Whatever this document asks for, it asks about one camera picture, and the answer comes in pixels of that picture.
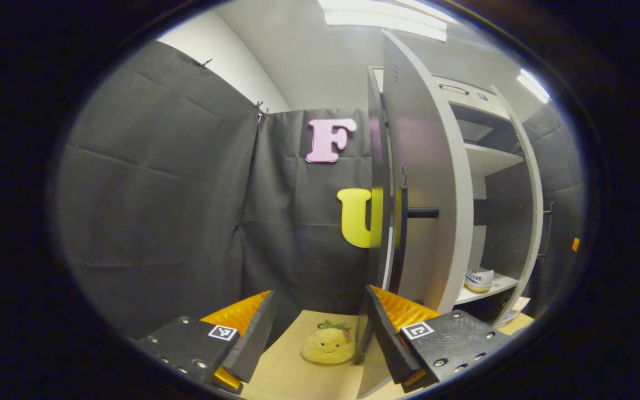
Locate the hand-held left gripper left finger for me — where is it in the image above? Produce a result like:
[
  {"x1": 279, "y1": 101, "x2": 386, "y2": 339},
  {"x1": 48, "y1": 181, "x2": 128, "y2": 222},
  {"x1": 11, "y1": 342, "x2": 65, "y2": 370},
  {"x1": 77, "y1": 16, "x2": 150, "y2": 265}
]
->
[{"x1": 134, "y1": 291, "x2": 277, "y2": 395}]

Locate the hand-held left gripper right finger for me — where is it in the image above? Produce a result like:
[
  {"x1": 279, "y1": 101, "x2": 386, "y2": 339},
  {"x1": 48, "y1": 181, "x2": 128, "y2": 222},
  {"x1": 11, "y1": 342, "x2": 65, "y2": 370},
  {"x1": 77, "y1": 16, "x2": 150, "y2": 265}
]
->
[{"x1": 363, "y1": 285, "x2": 512, "y2": 393}]

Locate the light grey cabinet door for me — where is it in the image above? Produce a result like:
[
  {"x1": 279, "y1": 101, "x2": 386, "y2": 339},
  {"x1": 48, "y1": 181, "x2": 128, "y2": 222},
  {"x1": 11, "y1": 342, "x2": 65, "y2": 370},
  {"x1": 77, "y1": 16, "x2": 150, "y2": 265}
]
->
[
  {"x1": 356, "y1": 31, "x2": 474, "y2": 399},
  {"x1": 489, "y1": 85, "x2": 544, "y2": 329}
]

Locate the white striped canvas shoe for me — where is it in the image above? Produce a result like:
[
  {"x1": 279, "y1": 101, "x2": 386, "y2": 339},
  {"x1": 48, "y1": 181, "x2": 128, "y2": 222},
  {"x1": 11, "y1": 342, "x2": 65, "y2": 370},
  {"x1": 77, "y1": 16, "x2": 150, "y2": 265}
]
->
[{"x1": 463, "y1": 268, "x2": 495, "y2": 294}]

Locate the yellow plush toy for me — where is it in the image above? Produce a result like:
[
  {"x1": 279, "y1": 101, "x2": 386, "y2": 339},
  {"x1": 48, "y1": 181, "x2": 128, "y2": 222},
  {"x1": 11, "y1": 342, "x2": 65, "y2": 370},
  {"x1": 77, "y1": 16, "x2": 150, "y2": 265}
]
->
[{"x1": 301, "y1": 320, "x2": 357, "y2": 365}]

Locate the white paper sheet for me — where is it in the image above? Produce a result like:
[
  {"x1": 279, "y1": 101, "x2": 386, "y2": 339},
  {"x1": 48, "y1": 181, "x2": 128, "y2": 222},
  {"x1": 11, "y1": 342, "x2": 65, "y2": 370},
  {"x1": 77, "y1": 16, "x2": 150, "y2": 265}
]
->
[{"x1": 498, "y1": 297, "x2": 531, "y2": 328}]

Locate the small ceiling light panel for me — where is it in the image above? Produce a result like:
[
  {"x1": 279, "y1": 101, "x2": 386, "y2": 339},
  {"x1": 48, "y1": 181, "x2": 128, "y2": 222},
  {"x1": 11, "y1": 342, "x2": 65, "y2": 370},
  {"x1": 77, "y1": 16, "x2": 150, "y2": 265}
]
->
[{"x1": 517, "y1": 68, "x2": 552, "y2": 104}]

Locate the large ceiling light panel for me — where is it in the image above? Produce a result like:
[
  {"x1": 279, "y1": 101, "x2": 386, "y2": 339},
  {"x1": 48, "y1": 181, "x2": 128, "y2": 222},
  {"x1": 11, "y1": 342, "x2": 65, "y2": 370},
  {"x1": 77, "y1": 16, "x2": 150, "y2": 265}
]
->
[{"x1": 319, "y1": 0, "x2": 461, "y2": 43}]

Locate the black right door handle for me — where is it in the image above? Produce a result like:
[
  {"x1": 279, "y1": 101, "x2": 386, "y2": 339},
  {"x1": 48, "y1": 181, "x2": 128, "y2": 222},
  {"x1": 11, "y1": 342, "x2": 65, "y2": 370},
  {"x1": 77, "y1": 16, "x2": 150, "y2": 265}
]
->
[{"x1": 537, "y1": 202, "x2": 554, "y2": 260}]

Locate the black door handle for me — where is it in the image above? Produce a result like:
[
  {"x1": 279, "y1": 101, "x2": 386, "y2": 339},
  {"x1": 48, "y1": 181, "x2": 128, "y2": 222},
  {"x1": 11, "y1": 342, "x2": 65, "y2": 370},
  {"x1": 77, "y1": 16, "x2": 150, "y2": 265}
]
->
[
  {"x1": 537, "y1": 202, "x2": 554, "y2": 260},
  {"x1": 394, "y1": 166, "x2": 441, "y2": 293}
]

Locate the black left door handle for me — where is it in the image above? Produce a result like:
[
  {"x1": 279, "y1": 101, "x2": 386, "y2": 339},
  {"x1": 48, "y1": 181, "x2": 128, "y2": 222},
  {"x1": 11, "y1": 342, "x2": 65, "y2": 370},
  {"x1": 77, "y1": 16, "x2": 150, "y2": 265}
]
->
[{"x1": 394, "y1": 166, "x2": 441, "y2": 293}]

